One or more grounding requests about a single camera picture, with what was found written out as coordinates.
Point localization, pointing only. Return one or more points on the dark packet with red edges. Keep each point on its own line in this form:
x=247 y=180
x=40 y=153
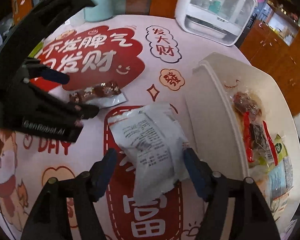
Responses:
x=258 y=135

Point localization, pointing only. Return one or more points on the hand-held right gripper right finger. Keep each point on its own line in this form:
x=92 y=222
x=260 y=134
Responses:
x=195 y=172

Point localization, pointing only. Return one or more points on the clear packet of brown snack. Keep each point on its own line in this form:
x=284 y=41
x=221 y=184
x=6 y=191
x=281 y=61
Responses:
x=242 y=102

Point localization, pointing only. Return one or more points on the large light blue packet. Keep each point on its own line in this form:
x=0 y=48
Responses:
x=280 y=177

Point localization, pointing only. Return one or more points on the white appliance with clear lid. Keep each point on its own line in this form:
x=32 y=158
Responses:
x=187 y=12

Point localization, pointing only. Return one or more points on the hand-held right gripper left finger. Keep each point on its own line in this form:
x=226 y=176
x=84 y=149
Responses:
x=103 y=172

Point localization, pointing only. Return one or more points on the printed pink table cover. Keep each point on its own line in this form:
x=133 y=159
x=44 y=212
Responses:
x=135 y=92

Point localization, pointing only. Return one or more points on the white storage bin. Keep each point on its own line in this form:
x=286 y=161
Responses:
x=210 y=120

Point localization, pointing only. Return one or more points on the grey white foil packet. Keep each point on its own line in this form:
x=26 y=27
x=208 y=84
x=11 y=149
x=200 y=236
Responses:
x=150 y=142

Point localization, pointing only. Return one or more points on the teal cup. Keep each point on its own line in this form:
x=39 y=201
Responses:
x=98 y=7

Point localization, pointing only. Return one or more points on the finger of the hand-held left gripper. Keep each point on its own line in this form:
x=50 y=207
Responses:
x=87 y=111
x=57 y=77

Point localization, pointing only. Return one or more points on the green yellow packet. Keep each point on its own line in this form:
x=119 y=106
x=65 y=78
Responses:
x=280 y=147

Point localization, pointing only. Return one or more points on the orange carton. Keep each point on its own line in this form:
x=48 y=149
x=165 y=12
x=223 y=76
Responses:
x=22 y=2

